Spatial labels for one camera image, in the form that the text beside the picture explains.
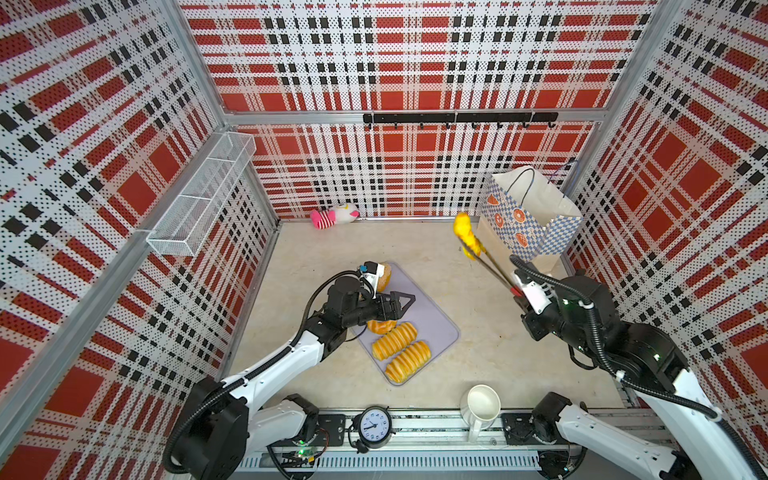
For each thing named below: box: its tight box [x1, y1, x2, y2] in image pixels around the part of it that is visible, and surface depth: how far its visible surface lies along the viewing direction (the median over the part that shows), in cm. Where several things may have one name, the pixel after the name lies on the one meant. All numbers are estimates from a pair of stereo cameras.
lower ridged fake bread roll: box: [385, 340, 432, 384], surface depth 84 cm
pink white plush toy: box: [310, 203, 361, 230], surface depth 117 cm
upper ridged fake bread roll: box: [372, 322, 418, 361], surface depth 87 cm
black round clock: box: [348, 406, 396, 454], surface depth 73 cm
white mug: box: [460, 384, 502, 443], surface depth 75 cm
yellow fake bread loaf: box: [453, 211, 486, 261], surface depth 73 cm
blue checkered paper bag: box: [478, 166, 583, 262], surface depth 95 cm
